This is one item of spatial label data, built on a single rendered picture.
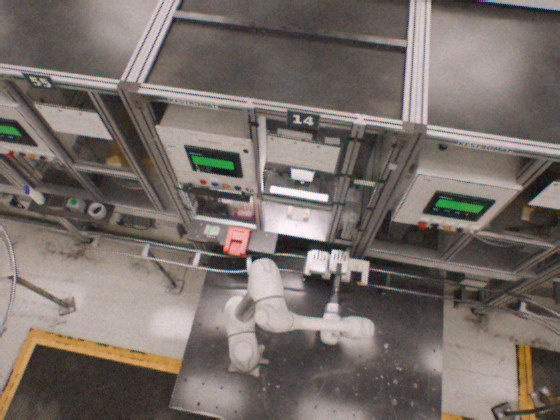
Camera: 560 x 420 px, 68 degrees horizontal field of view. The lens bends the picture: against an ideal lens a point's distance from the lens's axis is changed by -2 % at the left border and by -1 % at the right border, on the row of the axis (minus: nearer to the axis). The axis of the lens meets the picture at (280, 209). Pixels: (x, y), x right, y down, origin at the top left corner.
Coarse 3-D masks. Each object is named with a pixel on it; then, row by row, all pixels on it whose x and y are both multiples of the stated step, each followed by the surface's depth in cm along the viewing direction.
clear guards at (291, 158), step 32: (256, 128) 165; (288, 128) 162; (320, 128) 158; (288, 160) 182; (320, 160) 177; (384, 160) 168; (288, 192) 207; (320, 192) 201; (352, 192) 195; (256, 224) 248; (352, 224) 225
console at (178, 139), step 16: (160, 128) 176; (176, 128) 175; (192, 128) 177; (208, 128) 177; (176, 144) 185; (192, 144) 183; (208, 144) 180; (224, 144) 178; (240, 144) 176; (176, 160) 198; (240, 160) 186; (176, 176) 212; (192, 176) 209; (208, 176) 206; (224, 176) 203; (240, 176) 197; (256, 192) 211
